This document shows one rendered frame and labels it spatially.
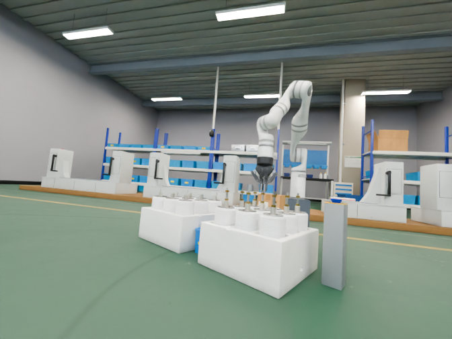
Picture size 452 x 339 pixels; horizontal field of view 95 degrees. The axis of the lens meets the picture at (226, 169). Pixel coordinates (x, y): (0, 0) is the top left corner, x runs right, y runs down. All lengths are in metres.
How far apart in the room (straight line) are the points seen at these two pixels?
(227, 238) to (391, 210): 2.54
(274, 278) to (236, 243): 0.18
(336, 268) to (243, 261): 0.35
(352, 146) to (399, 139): 1.52
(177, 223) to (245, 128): 8.81
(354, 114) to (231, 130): 4.93
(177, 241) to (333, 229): 0.70
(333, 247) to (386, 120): 9.73
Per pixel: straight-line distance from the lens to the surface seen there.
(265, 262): 0.78
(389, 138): 6.25
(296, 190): 1.38
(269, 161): 0.96
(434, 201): 3.47
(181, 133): 10.64
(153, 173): 3.50
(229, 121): 9.97
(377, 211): 3.10
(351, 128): 7.60
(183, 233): 1.10
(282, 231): 0.80
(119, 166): 3.90
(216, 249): 0.91
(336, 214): 0.91
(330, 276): 0.96
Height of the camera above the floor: 0.35
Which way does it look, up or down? 5 degrees up
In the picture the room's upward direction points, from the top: 4 degrees clockwise
